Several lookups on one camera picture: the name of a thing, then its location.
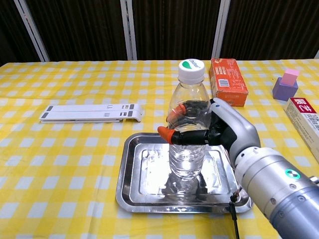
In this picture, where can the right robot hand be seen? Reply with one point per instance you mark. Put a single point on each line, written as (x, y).
(239, 129)

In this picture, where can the transparent plastic water bottle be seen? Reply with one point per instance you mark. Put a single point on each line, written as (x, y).
(189, 159)

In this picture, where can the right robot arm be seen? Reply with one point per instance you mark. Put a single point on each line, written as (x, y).
(279, 189)

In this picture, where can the stainless steel rectangular tray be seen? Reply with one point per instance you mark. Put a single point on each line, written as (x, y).
(147, 179)

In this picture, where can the orange cardboard box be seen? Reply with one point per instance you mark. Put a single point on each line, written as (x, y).
(228, 82)

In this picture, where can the purple foam cube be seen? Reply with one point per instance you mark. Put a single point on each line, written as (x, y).
(284, 92)

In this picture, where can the cream carton with red print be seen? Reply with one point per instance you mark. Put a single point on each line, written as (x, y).
(304, 122)

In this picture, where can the pink foam block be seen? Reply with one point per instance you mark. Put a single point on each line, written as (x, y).
(290, 77)

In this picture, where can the white folding laptop stand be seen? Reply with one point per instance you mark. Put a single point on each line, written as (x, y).
(84, 112)

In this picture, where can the yellow white checkered tablecloth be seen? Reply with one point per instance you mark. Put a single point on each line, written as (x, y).
(74, 161)

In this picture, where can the white partition frame post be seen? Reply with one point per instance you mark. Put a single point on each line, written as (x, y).
(32, 30)
(220, 30)
(129, 30)

